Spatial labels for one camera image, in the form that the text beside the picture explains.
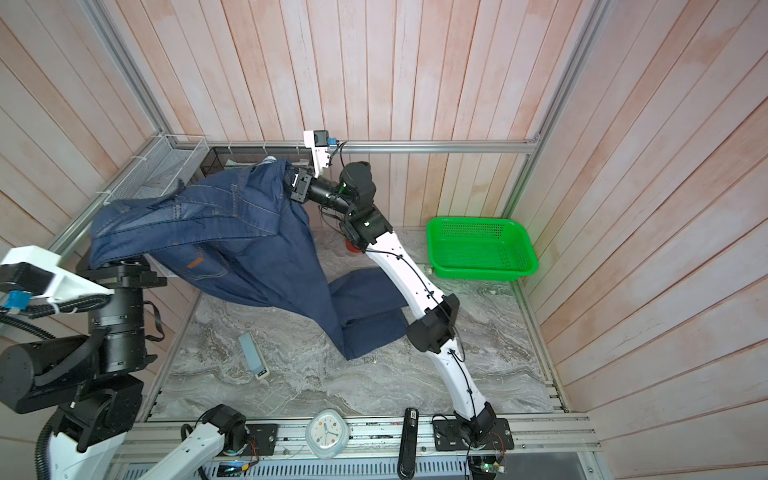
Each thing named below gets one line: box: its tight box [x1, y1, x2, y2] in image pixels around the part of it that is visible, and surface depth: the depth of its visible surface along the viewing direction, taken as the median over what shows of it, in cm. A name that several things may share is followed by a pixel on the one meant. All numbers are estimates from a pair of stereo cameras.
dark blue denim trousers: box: [89, 158, 410, 359], surface depth 57 cm
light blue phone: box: [238, 331, 270, 379], surface depth 85 cm
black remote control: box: [397, 407, 419, 480], surface depth 71 cm
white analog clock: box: [305, 409, 350, 460], surface depth 74 cm
